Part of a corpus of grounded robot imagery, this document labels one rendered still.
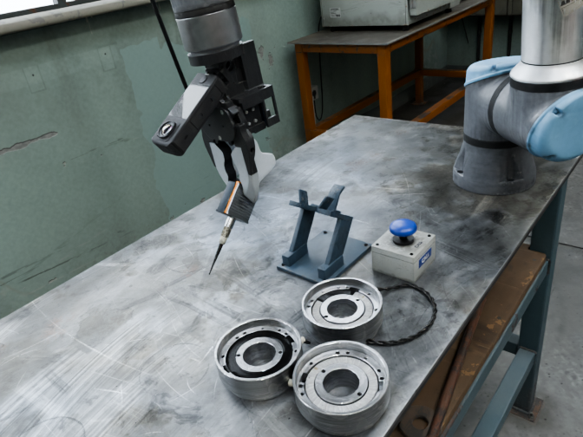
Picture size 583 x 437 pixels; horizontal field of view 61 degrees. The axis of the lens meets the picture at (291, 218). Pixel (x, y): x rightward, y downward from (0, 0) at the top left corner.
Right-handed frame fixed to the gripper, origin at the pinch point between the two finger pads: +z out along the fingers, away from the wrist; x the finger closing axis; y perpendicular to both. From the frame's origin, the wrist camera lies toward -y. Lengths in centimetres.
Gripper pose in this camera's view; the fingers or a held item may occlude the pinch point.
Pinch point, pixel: (241, 194)
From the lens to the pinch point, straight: 71.8
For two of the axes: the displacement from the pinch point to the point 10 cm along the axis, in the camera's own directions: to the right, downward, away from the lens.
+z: 2.0, 8.6, 4.7
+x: -7.0, -2.1, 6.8
